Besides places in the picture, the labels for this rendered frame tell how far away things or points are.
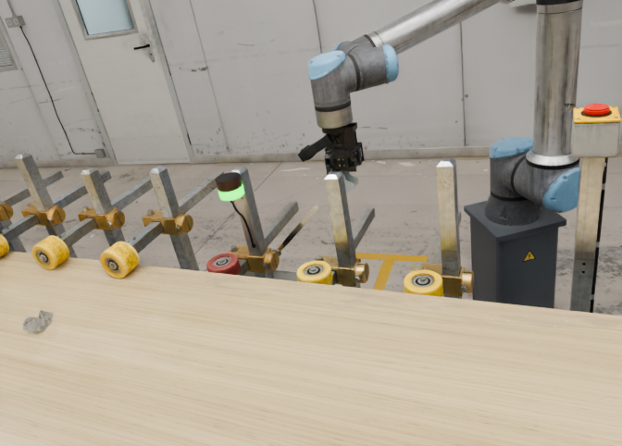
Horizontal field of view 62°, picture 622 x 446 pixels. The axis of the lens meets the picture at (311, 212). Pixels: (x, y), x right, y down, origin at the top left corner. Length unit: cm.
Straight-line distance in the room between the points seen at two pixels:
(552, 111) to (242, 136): 323
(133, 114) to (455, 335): 435
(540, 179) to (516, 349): 83
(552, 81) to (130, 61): 385
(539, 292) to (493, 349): 113
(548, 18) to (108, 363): 135
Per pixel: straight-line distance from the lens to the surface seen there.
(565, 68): 161
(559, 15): 157
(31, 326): 134
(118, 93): 506
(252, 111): 436
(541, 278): 204
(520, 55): 379
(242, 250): 140
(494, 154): 183
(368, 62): 127
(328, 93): 124
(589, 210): 109
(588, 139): 101
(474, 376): 91
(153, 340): 113
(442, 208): 111
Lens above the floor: 155
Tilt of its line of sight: 27 degrees down
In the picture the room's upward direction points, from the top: 11 degrees counter-clockwise
